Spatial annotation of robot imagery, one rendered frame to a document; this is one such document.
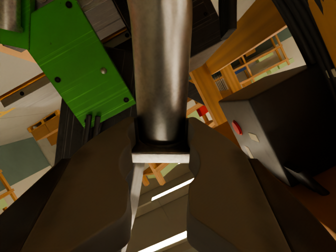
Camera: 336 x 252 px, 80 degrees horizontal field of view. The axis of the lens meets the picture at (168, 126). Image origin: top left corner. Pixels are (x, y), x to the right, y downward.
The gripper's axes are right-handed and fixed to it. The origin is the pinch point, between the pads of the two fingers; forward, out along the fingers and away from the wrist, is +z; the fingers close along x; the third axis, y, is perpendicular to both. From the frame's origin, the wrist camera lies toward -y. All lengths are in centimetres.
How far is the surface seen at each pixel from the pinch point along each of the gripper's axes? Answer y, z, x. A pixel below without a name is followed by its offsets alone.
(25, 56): 11, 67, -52
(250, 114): 8.1, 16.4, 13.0
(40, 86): 10.6, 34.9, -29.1
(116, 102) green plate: 10.3, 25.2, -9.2
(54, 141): 362, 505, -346
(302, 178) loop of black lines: 13.3, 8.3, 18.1
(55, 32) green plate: -1.9, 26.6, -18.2
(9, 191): 409, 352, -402
